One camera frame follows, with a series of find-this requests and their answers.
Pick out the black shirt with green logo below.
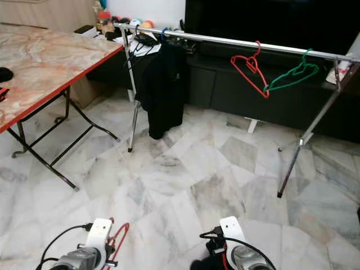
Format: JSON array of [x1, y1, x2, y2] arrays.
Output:
[[0, 66, 13, 105]]

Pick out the green plastic hanger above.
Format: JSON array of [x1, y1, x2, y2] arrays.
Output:
[[263, 49, 320, 92]]

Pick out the black television cabinet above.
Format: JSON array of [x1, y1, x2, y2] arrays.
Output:
[[84, 27, 360, 141]]

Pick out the plain black shirt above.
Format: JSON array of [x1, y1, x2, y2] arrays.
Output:
[[138, 40, 189, 140]]

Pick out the marble top folding table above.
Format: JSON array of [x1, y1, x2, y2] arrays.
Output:
[[0, 24, 124, 191]]

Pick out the silver metal clothes rack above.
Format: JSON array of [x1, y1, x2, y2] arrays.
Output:
[[114, 21, 360, 199]]

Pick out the white papers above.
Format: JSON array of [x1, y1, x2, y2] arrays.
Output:
[[129, 39, 164, 57]]

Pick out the black flat pouch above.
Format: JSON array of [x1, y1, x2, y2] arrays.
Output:
[[135, 33, 159, 47]]

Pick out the white box with black lid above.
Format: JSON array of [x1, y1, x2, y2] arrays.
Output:
[[78, 24, 97, 35]]

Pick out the black flat television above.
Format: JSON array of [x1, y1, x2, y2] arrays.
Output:
[[184, 0, 360, 54]]

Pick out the clear jar with red lid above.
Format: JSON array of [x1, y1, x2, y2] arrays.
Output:
[[96, 10, 114, 33]]

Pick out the white plastic object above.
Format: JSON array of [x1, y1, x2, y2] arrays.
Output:
[[325, 48, 360, 88]]

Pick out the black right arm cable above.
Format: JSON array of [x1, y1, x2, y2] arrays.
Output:
[[199, 227, 277, 270]]

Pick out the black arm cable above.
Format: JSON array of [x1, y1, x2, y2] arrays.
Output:
[[199, 227, 277, 270], [40, 223, 92, 270]]

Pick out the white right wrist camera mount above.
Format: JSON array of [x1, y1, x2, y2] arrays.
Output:
[[219, 216, 245, 247]]

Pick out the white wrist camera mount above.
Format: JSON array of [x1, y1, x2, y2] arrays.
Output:
[[219, 216, 245, 247], [84, 218, 113, 252]]

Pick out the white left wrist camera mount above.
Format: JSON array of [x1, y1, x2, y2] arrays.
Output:
[[84, 218, 113, 252]]

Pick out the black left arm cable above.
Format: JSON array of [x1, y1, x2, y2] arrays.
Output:
[[40, 223, 92, 270]]

